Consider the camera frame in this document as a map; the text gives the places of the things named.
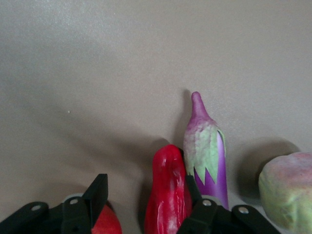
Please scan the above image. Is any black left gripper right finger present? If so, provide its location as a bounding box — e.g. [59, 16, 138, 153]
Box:
[176, 174, 281, 234]

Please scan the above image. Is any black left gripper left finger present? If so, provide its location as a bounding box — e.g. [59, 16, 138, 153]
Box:
[0, 173, 109, 234]

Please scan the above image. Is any red pomegranate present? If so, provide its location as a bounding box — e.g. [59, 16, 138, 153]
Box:
[91, 199, 123, 234]

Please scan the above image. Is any red chili pepper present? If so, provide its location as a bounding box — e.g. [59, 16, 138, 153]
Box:
[143, 144, 195, 234]

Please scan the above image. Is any green pink peach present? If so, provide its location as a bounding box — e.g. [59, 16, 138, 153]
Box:
[258, 152, 312, 231]

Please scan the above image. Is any long purple eggplant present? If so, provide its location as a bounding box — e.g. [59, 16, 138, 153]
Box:
[182, 91, 230, 211]

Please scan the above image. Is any brown table cloth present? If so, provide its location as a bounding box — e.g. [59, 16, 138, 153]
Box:
[0, 0, 312, 234]

